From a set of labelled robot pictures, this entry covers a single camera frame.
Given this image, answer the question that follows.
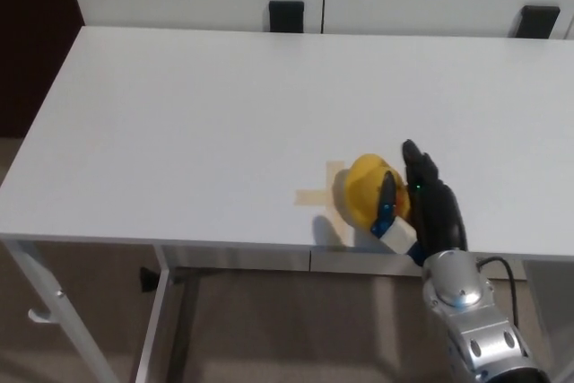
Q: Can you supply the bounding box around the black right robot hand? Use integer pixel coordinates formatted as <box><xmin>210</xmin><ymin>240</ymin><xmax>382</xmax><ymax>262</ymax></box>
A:
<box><xmin>370</xmin><ymin>138</ymin><xmax>470</xmax><ymax>266</ymax></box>

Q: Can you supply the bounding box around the right black wall bracket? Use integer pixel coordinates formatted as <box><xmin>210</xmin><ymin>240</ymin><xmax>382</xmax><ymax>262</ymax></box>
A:
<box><xmin>513</xmin><ymin>4</ymin><xmax>561</xmax><ymax>39</ymax></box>

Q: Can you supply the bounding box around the white desk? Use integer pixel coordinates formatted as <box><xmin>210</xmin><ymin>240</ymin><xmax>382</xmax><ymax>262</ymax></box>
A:
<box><xmin>0</xmin><ymin>26</ymin><xmax>574</xmax><ymax>383</ymax></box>

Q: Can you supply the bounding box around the black desk foot pad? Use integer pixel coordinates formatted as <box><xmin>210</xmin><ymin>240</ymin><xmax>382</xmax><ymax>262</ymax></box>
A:
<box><xmin>139</xmin><ymin>266</ymin><xmax>161</xmax><ymax>294</ymax></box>

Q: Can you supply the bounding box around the left black wall bracket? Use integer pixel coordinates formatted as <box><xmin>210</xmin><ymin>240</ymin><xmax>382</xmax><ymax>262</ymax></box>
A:
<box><xmin>267</xmin><ymin>0</ymin><xmax>307</xmax><ymax>34</ymax></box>

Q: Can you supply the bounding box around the beige tape cross mark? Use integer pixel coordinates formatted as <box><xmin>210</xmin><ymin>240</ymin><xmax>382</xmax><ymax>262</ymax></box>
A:
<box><xmin>294</xmin><ymin>160</ymin><xmax>350</xmax><ymax>236</ymax></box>

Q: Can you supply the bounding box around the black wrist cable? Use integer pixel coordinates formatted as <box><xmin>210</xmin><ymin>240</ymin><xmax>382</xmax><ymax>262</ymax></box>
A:
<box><xmin>475</xmin><ymin>257</ymin><xmax>521</xmax><ymax>326</ymax></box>

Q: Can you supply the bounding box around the white desk hook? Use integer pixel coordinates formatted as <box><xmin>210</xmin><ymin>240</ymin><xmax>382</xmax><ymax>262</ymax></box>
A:
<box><xmin>27</xmin><ymin>308</ymin><xmax>55</xmax><ymax>325</ymax></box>

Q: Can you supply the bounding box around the black wall bracket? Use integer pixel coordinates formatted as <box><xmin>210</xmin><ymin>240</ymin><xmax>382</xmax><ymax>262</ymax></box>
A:
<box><xmin>267</xmin><ymin>0</ymin><xmax>307</xmax><ymax>34</ymax></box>
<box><xmin>513</xmin><ymin>4</ymin><xmax>561</xmax><ymax>39</ymax></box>

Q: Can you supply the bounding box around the yellow rubber duck toy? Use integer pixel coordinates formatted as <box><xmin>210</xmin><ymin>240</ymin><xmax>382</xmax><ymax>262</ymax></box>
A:
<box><xmin>344</xmin><ymin>153</ymin><xmax>413</xmax><ymax>232</ymax></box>

